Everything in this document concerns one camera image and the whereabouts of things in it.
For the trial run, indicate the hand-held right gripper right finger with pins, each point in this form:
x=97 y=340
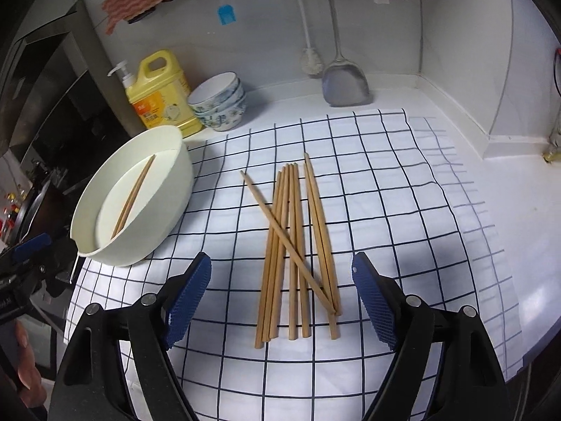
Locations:
x=372 y=302

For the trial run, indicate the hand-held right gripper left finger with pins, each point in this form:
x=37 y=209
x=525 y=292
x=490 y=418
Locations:
x=188 y=302

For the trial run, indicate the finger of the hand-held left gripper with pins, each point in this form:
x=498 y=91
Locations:
x=59 y=267
x=30 y=246

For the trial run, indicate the white round basin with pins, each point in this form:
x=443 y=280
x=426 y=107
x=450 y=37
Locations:
x=144 y=228

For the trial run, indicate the person's left hand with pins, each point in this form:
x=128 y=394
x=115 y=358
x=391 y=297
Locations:
x=28 y=359

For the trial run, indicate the dark frying pan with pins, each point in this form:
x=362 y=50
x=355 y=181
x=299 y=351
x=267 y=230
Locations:
x=33 y=210

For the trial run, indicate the seasoning bottles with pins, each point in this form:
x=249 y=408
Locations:
x=8 y=217

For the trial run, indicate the white checkered cloth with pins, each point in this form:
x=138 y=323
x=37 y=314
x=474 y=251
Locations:
x=394 y=184

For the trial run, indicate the black range hood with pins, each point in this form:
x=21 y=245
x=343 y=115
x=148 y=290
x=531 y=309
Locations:
x=57 y=96

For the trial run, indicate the floral ceramic bowl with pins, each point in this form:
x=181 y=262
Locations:
x=214 y=90
x=223 y=123
x=239 y=101

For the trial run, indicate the yellow dish soap bottle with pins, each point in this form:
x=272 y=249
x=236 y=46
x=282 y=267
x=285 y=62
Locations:
x=162 y=96

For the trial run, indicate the metal spatula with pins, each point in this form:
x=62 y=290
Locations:
x=346 y=83

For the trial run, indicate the brass water valve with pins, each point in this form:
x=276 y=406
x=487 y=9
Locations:
x=553 y=149

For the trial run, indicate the white dish brush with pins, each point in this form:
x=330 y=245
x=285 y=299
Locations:
x=312 y=63

